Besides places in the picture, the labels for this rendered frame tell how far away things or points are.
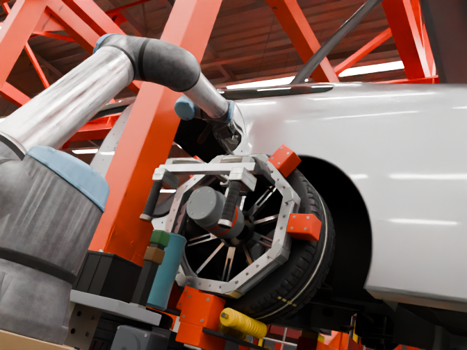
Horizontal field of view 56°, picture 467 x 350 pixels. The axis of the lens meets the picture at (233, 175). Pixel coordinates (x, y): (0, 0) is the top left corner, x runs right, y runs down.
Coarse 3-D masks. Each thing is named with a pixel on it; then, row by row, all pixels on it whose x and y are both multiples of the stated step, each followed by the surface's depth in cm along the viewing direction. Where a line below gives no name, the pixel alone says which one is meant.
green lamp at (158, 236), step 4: (152, 232) 122; (156, 232) 121; (160, 232) 121; (164, 232) 121; (152, 236) 121; (156, 236) 121; (160, 236) 120; (164, 236) 121; (168, 236) 122; (152, 240) 121; (156, 240) 120; (160, 240) 120; (164, 240) 121; (168, 240) 122; (160, 244) 120; (164, 244) 121
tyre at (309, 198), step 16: (288, 176) 167; (304, 192) 160; (304, 208) 157; (320, 208) 162; (304, 240) 152; (320, 240) 157; (304, 256) 150; (320, 256) 158; (272, 272) 152; (288, 272) 149; (304, 272) 153; (320, 272) 160; (256, 288) 153; (272, 288) 149; (288, 288) 150; (224, 304) 156; (240, 304) 153; (256, 304) 150; (272, 304) 153; (288, 304) 158; (304, 304) 164; (272, 320) 164
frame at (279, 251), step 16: (192, 176) 182; (208, 176) 184; (272, 176) 161; (176, 192) 182; (192, 192) 184; (288, 192) 154; (176, 208) 178; (288, 208) 151; (176, 224) 177; (288, 240) 150; (272, 256) 145; (288, 256) 149; (240, 272) 149; (256, 272) 146; (208, 288) 153; (224, 288) 149; (240, 288) 148
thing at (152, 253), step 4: (148, 248) 120; (152, 248) 119; (156, 248) 119; (148, 252) 119; (152, 252) 119; (156, 252) 118; (160, 252) 120; (164, 252) 121; (144, 256) 120; (148, 256) 119; (152, 256) 118; (156, 256) 118; (160, 256) 120; (148, 260) 118; (152, 260) 118; (156, 260) 118; (160, 260) 120; (160, 264) 120
